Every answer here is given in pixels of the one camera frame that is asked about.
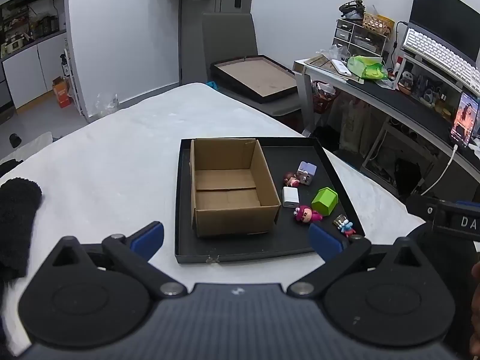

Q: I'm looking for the orange cardboard box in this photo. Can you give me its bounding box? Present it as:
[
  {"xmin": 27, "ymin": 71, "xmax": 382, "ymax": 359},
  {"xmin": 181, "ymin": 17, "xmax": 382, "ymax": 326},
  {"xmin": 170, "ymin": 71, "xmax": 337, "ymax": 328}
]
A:
[{"xmin": 52, "ymin": 77, "xmax": 73, "ymax": 109}]

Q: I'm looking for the person's right forearm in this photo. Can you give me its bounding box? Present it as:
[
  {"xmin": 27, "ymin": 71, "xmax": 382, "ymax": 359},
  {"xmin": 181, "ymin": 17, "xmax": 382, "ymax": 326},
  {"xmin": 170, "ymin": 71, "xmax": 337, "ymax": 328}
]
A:
[{"xmin": 469, "ymin": 264, "xmax": 480, "ymax": 359}]

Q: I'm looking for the black shallow tray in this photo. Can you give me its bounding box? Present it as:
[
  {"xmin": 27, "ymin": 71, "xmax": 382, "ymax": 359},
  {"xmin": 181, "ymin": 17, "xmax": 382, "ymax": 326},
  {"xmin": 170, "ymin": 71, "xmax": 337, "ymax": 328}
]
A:
[{"xmin": 174, "ymin": 137, "xmax": 366, "ymax": 265}]

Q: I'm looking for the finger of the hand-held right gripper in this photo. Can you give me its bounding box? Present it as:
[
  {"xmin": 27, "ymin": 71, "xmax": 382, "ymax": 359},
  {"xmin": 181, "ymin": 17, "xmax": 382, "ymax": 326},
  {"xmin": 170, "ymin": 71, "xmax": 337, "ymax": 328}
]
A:
[{"xmin": 406, "ymin": 194, "xmax": 439, "ymax": 220}]

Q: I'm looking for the white cabinet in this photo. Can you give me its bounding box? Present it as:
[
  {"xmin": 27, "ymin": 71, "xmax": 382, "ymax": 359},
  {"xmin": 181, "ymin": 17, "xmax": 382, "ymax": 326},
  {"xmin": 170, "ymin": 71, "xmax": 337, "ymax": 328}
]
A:
[{"xmin": 0, "ymin": 32, "xmax": 76, "ymax": 111}]

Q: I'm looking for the grey chair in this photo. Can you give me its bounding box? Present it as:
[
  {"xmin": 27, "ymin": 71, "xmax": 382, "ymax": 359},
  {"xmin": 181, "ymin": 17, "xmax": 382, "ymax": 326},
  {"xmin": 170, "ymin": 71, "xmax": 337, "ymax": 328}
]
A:
[{"xmin": 201, "ymin": 12, "xmax": 304, "ymax": 117}]

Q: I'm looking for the wicker basket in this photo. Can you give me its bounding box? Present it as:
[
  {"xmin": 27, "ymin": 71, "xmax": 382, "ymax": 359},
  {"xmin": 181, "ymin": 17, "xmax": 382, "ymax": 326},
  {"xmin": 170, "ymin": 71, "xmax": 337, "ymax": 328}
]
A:
[{"xmin": 362, "ymin": 12, "xmax": 395, "ymax": 37}]

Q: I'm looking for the red plastic basket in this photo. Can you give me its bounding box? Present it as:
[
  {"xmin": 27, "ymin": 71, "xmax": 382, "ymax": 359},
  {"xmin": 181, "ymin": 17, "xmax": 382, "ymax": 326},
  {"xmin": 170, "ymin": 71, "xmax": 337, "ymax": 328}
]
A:
[{"xmin": 311, "ymin": 80, "xmax": 338, "ymax": 114}]

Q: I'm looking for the smartphone with lit screen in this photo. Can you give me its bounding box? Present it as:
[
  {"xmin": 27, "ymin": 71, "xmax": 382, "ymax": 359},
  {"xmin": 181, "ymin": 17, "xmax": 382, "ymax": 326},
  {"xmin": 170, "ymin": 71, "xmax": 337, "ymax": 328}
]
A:
[{"xmin": 450, "ymin": 92, "xmax": 480, "ymax": 148}]

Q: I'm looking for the dark tangled headband pile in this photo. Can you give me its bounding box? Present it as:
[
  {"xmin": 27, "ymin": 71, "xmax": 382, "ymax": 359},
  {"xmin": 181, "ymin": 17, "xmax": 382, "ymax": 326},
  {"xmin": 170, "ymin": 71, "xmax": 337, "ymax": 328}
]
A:
[{"xmin": 339, "ymin": 0, "xmax": 366, "ymax": 19}]

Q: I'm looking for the small blue toy figurine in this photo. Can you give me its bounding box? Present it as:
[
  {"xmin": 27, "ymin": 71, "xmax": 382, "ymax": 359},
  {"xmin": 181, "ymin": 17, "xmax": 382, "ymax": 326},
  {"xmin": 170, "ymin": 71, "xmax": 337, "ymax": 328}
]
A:
[{"xmin": 333, "ymin": 214, "xmax": 355, "ymax": 238}]

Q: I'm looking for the purple cube toy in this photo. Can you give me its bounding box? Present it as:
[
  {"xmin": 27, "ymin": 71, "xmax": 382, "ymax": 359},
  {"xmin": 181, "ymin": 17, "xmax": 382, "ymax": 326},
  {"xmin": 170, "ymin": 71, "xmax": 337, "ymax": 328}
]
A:
[{"xmin": 297, "ymin": 161, "xmax": 318, "ymax": 186}]

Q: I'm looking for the white charger plug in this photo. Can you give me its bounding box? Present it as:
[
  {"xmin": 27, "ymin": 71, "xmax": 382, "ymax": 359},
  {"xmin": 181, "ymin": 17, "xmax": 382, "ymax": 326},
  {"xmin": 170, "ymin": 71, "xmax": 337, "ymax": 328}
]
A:
[{"xmin": 282, "ymin": 186, "xmax": 300, "ymax": 209}]

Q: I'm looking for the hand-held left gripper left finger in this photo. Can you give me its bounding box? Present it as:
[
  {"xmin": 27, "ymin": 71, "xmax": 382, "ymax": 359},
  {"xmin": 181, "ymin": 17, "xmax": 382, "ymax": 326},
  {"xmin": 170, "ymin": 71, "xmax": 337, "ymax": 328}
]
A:
[{"xmin": 50, "ymin": 222, "xmax": 188, "ymax": 301}]

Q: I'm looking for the magenta toy figure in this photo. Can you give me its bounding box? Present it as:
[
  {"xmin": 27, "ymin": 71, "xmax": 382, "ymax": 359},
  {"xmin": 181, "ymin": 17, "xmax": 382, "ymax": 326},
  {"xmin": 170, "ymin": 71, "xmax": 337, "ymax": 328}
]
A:
[{"xmin": 293, "ymin": 205, "xmax": 324, "ymax": 224}]

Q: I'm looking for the clear drawer organizer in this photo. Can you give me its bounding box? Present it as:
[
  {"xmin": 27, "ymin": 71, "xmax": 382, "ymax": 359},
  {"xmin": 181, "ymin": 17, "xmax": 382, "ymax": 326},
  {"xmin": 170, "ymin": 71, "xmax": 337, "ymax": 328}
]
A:
[{"xmin": 332, "ymin": 19, "xmax": 389, "ymax": 58}]

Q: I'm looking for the white charging cable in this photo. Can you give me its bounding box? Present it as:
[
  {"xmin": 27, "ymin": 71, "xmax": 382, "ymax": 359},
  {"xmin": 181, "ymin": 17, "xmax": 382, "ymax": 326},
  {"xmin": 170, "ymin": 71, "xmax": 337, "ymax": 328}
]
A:
[{"xmin": 420, "ymin": 144, "xmax": 460, "ymax": 196}]

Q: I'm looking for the black computer monitor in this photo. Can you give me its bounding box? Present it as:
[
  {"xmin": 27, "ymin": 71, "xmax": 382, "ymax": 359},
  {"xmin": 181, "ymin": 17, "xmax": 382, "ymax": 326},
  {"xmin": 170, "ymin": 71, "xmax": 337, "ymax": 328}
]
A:
[{"xmin": 409, "ymin": 0, "xmax": 480, "ymax": 68}]

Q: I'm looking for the grey desk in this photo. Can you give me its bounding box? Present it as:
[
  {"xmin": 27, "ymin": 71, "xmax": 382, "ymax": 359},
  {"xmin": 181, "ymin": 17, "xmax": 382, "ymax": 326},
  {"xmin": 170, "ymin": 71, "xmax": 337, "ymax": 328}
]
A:
[{"xmin": 294, "ymin": 58, "xmax": 480, "ymax": 181}]

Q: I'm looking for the white keyboard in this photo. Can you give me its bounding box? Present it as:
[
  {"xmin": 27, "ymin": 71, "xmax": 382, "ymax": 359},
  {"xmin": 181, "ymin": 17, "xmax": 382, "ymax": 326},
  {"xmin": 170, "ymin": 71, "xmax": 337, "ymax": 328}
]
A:
[{"xmin": 403, "ymin": 27, "xmax": 480, "ymax": 96}]

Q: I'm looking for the green house-shaped block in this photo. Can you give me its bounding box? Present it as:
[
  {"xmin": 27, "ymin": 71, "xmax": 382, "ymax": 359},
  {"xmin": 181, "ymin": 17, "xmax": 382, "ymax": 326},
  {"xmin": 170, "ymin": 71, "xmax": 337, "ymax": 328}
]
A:
[{"xmin": 311, "ymin": 187, "xmax": 339, "ymax": 217}]

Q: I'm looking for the brown cardboard box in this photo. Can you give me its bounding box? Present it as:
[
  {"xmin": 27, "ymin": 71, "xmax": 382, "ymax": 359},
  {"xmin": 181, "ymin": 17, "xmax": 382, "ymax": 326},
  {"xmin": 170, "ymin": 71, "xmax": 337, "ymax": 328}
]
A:
[{"xmin": 188, "ymin": 138, "xmax": 282, "ymax": 238}]

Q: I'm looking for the cluttered wall shelf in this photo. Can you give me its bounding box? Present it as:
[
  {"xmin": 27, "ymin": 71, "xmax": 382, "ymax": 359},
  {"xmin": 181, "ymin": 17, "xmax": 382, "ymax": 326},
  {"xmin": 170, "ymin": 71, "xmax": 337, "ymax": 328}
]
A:
[{"xmin": 0, "ymin": 0, "xmax": 66, "ymax": 59}]

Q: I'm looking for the black frame with brown board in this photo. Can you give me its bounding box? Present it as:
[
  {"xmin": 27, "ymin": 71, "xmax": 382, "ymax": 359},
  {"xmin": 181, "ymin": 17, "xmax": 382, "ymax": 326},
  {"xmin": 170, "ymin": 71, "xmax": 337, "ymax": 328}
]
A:
[{"xmin": 210, "ymin": 55, "xmax": 299, "ymax": 104}]

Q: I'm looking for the green plastic bag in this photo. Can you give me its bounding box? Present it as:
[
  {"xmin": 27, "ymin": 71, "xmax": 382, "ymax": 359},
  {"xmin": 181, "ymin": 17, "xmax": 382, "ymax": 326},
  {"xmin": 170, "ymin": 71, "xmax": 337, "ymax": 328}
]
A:
[{"xmin": 347, "ymin": 55, "xmax": 389, "ymax": 80}]

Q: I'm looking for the clear plastic bag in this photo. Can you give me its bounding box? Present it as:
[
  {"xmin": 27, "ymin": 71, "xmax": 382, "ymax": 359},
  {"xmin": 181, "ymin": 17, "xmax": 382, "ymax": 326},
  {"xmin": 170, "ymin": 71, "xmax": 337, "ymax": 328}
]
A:
[{"xmin": 95, "ymin": 92, "xmax": 121, "ymax": 112}]

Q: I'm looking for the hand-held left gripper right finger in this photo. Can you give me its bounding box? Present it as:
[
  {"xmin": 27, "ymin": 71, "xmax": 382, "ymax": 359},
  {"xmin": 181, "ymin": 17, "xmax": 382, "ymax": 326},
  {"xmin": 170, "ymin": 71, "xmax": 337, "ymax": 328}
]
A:
[{"xmin": 287, "ymin": 223, "xmax": 426, "ymax": 300}]

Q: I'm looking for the black fuzzy cloth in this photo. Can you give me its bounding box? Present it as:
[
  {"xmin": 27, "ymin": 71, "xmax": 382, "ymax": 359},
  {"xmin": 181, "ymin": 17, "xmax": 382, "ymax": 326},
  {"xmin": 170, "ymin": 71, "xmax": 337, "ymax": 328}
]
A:
[{"xmin": 0, "ymin": 177, "xmax": 43, "ymax": 282}]

